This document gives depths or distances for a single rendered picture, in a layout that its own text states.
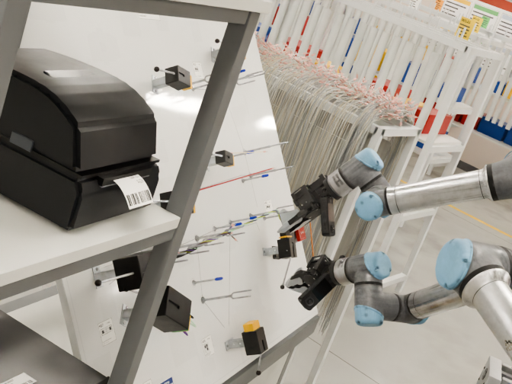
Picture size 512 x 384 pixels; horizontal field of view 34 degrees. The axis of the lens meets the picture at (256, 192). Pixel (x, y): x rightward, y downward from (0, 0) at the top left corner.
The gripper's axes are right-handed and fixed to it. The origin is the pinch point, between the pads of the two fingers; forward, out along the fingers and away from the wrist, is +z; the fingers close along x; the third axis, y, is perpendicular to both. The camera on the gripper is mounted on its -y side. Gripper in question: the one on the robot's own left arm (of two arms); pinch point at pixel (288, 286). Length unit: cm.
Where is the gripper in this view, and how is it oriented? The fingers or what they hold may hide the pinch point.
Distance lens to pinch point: 245.0
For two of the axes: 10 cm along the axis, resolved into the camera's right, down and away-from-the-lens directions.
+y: 4.4, -6.7, 6.0
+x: -6.0, -7.2, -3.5
